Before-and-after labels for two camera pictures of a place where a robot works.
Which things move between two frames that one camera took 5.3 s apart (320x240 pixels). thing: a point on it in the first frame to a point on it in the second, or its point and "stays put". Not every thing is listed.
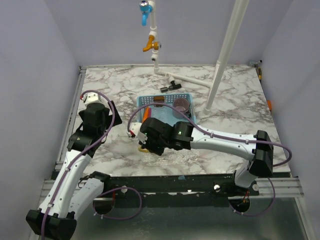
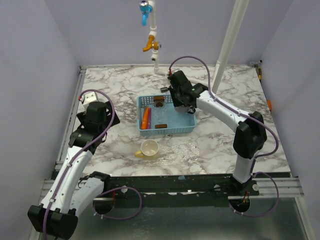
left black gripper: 110,120 stays put
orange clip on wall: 269,104 stays put
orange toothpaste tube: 146,114 stays put
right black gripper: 145,144 to 176,103
